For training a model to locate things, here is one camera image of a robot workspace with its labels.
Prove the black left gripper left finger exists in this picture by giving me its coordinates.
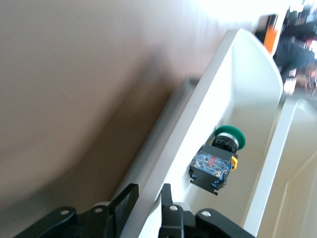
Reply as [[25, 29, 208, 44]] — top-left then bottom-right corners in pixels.
[[74, 182, 140, 238]]

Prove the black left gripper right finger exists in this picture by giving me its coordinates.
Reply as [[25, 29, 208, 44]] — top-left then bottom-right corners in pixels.
[[158, 182, 186, 238]]

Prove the green push button switch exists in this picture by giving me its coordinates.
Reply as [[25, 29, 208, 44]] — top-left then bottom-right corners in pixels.
[[189, 124, 247, 197]]

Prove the white cabinet drawer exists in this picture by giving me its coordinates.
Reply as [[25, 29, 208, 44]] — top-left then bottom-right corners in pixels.
[[110, 28, 284, 238], [244, 97, 317, 238]]

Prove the person in dark clothes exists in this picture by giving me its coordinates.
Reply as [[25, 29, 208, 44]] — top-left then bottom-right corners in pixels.
[[273, 34, 317, 96]]

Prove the orange background post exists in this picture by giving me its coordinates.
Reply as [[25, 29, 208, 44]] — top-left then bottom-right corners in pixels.
[[263, 14, 280, 55]]

